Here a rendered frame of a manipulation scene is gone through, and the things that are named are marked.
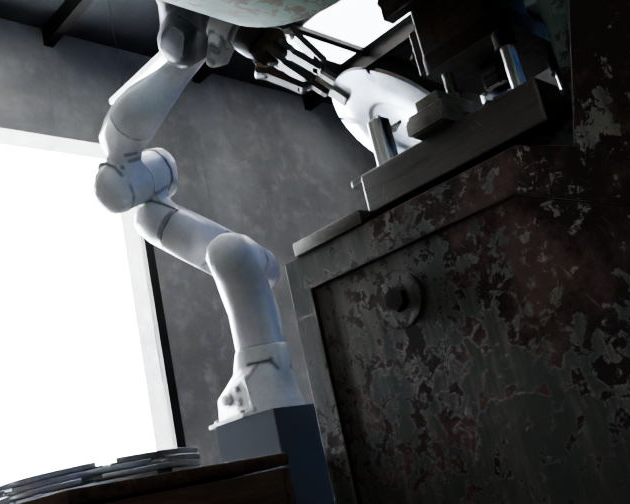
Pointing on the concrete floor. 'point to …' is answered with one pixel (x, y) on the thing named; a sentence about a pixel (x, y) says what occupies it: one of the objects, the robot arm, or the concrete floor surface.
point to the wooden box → (193, 486)
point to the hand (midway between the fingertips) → (333, 87)
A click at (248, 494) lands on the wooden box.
